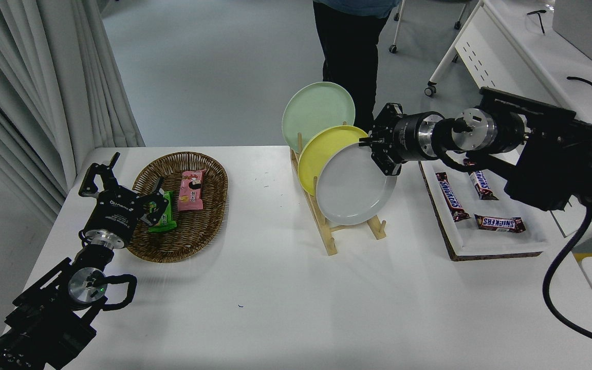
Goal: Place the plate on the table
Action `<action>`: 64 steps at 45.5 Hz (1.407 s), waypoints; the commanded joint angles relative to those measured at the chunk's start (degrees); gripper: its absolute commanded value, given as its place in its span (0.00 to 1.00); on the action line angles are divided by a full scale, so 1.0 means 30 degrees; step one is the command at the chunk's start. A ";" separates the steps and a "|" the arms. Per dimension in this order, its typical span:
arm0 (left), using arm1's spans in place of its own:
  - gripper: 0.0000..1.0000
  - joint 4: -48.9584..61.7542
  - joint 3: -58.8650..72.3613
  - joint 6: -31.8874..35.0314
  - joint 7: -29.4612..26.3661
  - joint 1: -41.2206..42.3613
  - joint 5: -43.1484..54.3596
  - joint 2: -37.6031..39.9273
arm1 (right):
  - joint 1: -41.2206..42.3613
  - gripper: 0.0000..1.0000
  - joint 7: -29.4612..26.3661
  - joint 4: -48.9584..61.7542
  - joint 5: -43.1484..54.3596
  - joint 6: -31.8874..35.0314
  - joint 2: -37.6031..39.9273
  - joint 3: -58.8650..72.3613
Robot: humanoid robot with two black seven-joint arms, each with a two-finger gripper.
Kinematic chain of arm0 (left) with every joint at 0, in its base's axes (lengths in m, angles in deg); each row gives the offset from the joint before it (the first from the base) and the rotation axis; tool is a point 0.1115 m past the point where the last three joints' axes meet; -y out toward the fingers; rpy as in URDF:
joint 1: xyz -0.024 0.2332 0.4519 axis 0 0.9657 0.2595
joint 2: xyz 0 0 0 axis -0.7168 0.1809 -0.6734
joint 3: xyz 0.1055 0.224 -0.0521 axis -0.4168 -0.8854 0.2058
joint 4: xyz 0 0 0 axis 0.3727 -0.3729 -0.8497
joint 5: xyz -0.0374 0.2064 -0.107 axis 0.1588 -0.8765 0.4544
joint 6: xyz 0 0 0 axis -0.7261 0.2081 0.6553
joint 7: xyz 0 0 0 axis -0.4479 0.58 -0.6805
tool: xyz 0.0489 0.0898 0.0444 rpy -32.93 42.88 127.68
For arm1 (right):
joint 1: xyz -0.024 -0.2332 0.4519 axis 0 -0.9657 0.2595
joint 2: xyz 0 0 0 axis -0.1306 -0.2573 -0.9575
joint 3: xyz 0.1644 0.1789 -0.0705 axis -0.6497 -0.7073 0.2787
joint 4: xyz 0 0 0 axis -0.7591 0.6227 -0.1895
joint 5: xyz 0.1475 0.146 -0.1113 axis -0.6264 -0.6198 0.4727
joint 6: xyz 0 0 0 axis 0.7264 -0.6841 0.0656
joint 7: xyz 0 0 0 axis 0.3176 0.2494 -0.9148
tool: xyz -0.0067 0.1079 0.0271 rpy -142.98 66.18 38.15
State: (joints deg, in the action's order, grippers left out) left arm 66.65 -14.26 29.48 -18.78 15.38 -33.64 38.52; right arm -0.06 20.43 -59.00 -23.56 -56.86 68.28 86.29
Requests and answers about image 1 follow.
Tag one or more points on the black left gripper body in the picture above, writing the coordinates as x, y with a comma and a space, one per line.
113, 213

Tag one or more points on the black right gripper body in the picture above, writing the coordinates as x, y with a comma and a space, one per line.
410, 137

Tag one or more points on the grey plate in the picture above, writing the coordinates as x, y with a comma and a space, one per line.
355, 187

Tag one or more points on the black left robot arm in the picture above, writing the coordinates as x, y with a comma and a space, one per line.
44, 318

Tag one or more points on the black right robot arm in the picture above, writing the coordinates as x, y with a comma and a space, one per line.
553, 154

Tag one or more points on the pale green plate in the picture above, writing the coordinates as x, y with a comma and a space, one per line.
314, 110

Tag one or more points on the yellow plate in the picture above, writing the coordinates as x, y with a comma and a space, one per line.
316, 159

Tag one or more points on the wooden plate rack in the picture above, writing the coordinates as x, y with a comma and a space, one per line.
331, 245

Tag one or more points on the green snack bar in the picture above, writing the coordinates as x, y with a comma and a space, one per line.
165, 222

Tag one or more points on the pink snack bar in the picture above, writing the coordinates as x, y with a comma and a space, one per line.
191, 191

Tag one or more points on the brown oval wicker basket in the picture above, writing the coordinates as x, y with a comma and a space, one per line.
198, 231

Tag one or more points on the brown Snickers bar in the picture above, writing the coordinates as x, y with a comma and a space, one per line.
451, 196
499, 223
482, 185

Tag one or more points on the person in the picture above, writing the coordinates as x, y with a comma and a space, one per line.
350, 51

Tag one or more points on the white desk with perforated panel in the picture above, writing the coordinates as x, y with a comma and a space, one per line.
506, 67

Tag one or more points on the white tray with cork base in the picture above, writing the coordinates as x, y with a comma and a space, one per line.
481, 244

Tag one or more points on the pale grey curtain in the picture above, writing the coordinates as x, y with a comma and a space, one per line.
18, 77

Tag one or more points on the black glasses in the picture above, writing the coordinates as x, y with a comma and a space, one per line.
541, 23

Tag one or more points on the silver laptop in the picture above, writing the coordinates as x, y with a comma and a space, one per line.
584, 25

